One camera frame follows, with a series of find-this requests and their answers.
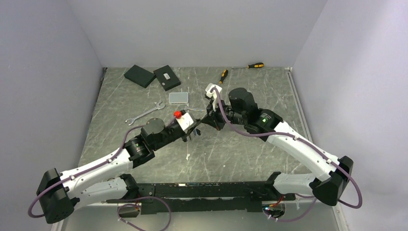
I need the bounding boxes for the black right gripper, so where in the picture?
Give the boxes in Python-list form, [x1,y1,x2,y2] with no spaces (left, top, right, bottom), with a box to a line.
[202,96,247,130]

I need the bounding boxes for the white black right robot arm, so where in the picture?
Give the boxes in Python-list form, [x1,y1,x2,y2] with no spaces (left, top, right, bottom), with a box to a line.
[205,84,362,208]

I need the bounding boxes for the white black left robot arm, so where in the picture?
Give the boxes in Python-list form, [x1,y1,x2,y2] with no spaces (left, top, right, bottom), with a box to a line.
[28,113,201,224]

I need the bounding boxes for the silver right wrench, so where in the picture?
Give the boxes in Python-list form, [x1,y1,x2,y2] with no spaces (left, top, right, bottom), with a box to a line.
[183,106,207,112]

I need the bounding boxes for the silver wrench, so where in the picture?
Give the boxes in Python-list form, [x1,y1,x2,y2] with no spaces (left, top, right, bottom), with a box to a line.
[125,101,166,126]
[183,106,207,112]

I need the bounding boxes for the silver left wrench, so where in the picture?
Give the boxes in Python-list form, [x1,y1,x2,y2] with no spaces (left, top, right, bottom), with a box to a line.
[125,101,166,126]

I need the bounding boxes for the black yellow screwdriver near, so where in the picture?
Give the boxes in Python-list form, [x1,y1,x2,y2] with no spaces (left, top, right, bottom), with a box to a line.
[218,69,229,84]

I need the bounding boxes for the black yellow screwdriver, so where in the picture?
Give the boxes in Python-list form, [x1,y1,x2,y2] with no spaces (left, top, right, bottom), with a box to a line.
[218,69,229,84]
[232,63,264,69]

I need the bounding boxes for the black box with label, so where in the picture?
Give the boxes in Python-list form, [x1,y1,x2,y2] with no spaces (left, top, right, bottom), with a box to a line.
[153,65,181,91]

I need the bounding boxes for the black yellow screwdriver far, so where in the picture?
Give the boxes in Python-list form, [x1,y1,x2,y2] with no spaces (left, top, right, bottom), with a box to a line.
[232,63,264,69]

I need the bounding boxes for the black flat box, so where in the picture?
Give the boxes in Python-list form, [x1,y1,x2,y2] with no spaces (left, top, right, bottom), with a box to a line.
[124,65,156,89]

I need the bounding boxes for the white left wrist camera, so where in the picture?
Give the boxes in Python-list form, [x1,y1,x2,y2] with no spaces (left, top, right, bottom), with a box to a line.
[176,113,197,133]

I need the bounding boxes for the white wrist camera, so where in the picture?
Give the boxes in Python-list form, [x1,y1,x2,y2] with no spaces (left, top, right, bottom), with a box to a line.
[176,113,197,133]
[205,83,222,112]

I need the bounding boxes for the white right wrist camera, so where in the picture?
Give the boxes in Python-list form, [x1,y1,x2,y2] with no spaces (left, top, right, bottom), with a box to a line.
[205,83,222,112]

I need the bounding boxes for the white network switch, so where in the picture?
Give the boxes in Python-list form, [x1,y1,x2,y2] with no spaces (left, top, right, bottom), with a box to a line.
[168,92,189,104]

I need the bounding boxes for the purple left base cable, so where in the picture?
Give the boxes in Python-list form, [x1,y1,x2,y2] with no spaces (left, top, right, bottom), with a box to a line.
[116,196,173,231]

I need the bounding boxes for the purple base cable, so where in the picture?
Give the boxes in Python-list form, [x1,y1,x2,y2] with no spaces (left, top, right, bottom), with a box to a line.
[116,196,173,231]
[264,194,319,223]

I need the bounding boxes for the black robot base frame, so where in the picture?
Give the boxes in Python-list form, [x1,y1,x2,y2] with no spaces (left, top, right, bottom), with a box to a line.
[106,174,295,215]

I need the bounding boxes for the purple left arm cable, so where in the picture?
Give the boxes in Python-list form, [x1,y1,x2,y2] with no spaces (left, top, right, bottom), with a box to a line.
[28,116,179,219]

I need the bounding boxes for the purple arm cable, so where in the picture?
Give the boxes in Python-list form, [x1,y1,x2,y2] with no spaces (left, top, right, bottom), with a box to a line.
[28,116,179,219]
[213,87,363,209]

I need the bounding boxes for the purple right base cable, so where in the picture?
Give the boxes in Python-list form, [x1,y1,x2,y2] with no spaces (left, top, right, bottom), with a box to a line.
[264,194,319,223]

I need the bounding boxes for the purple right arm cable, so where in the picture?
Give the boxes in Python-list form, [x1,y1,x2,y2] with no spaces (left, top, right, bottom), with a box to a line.
[213,87,363,209]

